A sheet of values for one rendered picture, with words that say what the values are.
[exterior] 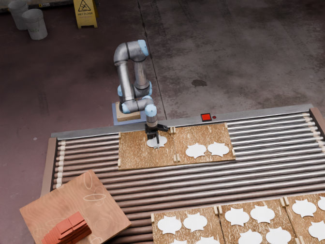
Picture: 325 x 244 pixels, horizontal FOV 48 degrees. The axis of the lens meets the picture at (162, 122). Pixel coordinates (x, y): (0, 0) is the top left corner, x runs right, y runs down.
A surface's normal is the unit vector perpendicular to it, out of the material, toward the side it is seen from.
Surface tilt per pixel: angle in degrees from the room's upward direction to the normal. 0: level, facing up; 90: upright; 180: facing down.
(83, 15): 77
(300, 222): 0
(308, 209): 0
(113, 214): 0
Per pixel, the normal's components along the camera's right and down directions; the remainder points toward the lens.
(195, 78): -0.05, -0.70
